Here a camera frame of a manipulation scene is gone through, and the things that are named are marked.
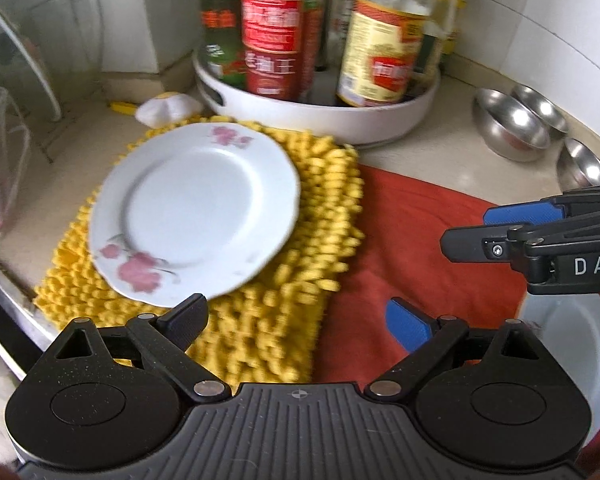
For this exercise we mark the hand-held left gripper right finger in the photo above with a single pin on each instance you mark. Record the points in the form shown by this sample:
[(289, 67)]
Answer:
[(407, 327)]

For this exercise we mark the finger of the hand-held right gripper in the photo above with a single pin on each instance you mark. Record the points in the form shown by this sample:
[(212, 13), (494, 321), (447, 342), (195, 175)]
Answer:
[(520, 212), (472, 245)]

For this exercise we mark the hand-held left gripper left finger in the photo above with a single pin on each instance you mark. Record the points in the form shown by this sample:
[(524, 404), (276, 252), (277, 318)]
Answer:
[(187, 317)]

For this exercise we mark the stainless steel bowl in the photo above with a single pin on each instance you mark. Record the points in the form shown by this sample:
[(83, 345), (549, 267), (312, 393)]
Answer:
[(582, 162), (542, 105), (510, 127)]

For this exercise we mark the white floral plate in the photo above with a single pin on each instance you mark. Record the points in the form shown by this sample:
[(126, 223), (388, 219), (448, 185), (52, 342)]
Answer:
[(190, 210)]

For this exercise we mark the white floral bowl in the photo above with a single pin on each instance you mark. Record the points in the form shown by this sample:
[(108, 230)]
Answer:
[(570, 325)]

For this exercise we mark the red cloth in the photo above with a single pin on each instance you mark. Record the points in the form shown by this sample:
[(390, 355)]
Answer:
[(405, 240)]

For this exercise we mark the yellow chenille mat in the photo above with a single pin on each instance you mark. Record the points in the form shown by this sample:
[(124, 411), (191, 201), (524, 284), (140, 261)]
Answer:
[(290, 270)]

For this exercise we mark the white yellow small object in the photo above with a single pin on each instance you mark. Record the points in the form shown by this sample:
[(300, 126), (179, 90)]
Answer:
[(167, 107)]

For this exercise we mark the white round tray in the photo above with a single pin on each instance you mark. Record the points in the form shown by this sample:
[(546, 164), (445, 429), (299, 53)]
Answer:
[(300, 120)]

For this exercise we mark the yellow label glass bottle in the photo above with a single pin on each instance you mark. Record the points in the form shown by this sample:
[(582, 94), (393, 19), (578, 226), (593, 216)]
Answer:
[(380, 50)]

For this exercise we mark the small yellow item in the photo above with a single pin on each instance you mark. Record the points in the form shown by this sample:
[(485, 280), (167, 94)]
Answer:
[(122, 108)]

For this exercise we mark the clear plastic bag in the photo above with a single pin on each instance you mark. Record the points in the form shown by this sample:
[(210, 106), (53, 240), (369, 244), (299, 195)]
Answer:
[(0, 160)]

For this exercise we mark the dark slim bottle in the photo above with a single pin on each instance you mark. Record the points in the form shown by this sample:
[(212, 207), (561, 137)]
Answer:
[(337, 10)]

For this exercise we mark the green label glass bottle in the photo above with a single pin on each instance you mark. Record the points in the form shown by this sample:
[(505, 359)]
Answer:
[(222, 35)]

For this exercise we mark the red label sauce bottle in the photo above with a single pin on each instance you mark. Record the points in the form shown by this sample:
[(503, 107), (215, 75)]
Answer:
[(277, 35)]

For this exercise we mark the glass pot lid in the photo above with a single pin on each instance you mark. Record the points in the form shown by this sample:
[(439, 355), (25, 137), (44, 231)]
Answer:
[(15, 50)]

